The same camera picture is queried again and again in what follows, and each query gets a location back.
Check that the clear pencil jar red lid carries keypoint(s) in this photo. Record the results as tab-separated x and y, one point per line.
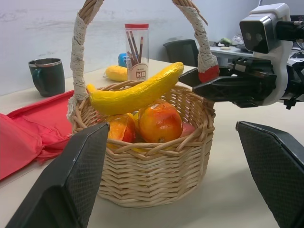
137	73

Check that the pink toy fruit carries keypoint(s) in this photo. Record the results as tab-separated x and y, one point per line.
187	130

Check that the orange red toy fruit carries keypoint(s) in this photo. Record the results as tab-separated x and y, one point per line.
121	130

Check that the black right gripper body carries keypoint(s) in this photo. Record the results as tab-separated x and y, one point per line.
261	80

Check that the brown pencil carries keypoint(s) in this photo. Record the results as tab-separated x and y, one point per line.
130	47
141	48
134	44

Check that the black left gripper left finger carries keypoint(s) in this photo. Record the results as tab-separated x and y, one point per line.
71	180

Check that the orange red toy apple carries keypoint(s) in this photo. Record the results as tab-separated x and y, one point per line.
159	123

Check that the black office chair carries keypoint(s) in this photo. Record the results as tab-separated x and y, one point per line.
181	53

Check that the blue round object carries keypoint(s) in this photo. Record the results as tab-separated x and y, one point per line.
122	59

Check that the dark green metal-rimmed mug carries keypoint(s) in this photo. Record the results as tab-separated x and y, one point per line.
52	80

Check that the white oval object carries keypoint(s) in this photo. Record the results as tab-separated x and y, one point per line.
225	48

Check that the green object on desk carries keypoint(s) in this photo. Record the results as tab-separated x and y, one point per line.
225	40

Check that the red cloth bag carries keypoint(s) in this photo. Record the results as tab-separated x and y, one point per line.
23	133

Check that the yellow toy banana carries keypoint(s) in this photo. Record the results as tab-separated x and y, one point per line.
123	101

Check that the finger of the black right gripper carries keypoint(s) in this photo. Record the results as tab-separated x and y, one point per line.
190	77
223	90

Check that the white background desk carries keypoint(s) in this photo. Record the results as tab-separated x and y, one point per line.
228	52

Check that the yellow plush toy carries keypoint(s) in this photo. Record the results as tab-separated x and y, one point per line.
116	73

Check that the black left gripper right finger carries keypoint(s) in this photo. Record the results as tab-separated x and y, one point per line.
278	171

